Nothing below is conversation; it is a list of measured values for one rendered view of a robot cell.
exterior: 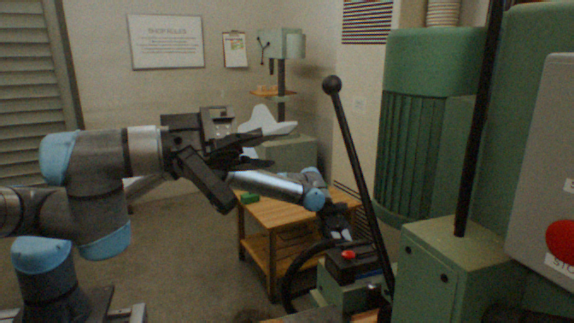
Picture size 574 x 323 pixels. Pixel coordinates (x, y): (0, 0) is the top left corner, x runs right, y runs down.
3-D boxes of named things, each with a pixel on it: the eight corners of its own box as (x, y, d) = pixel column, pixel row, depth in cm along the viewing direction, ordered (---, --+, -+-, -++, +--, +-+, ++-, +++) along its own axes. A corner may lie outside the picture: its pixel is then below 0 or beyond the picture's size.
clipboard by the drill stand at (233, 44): (245, 66, 357) (244, 30, 346) (248, 67, 352) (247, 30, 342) (224, 67, 346) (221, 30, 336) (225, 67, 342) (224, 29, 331)
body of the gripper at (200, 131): (237, 103, 57) (156, 108, 53) (247, 151, 54) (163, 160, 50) (231, 126, 64) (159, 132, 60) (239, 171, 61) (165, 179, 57)
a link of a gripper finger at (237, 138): (257, 122, 52) (205, 143, 54) (259, 132, 51) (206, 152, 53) (269, 133, 56) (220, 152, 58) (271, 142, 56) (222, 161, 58)
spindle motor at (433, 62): (427, 190, 75) (450, 30, 65) (505, 230, 59) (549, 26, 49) (353, 202, 69) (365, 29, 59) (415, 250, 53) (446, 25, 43)
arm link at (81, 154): (57, 181, 55) (45, 126, 52) (135, 173, 59) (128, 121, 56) (44, 202, 48) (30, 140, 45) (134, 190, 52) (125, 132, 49)
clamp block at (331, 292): (363, 276, 99) (366, 248, 97) (394, 309, 87) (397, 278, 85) (314, 288, 95) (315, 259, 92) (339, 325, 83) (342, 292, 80)
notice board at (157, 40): (205, 67, 338) (202, 14, 324) (206, 67, 337) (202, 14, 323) (132, 69, 309) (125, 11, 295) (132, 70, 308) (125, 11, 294)
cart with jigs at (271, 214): (310, 237, 288) (312, 161, 267) (356, 276, 240) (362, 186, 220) (233, 259, 258) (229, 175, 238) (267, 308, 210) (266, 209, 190)
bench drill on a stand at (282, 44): (289, 194, 366) (290, 30, 316) (322, 220, 313) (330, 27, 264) (245, 203, 346) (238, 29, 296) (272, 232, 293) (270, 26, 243)
